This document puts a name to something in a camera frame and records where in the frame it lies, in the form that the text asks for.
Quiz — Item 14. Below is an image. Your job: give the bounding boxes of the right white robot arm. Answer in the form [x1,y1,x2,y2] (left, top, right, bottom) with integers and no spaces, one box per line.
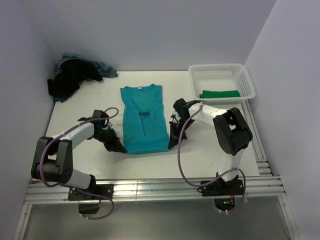
[168,98,253,197]

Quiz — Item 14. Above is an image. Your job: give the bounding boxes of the teal t-shirt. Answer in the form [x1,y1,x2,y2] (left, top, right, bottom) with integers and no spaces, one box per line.
[120,84,169,155]

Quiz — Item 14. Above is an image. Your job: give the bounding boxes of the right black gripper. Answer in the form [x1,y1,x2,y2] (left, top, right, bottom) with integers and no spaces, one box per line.
[169,118,195,150]

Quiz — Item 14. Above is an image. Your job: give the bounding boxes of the aluminium rail frame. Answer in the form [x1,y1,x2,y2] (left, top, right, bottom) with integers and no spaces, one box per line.
[24,99,286,203]

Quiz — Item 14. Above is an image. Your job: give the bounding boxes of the rolled green t-shirt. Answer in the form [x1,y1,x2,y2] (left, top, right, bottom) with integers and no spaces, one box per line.
[199,90,241,99]

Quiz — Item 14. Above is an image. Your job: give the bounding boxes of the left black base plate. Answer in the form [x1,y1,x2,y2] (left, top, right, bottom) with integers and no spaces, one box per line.
[67,184,114,201]

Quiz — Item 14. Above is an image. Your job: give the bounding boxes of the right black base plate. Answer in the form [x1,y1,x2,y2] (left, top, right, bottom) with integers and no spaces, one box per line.
[197,175,245,197]

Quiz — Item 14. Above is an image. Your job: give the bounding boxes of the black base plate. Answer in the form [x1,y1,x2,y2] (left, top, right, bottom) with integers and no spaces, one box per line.
[197,175,245,197]
[67,184,114,201]

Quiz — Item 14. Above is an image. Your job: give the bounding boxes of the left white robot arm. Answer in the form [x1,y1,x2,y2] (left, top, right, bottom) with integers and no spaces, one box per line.
[31,110,127,201]

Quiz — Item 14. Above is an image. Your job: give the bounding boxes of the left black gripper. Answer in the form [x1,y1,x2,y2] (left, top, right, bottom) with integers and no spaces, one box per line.
[92,129,127,154]

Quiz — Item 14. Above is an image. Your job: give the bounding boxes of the black t-shirt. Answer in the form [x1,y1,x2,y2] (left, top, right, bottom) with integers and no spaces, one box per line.
[47,59,103,102]

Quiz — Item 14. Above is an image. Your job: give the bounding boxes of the white plastic basket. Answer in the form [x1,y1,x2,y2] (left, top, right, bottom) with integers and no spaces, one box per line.
[188,63,256,105]

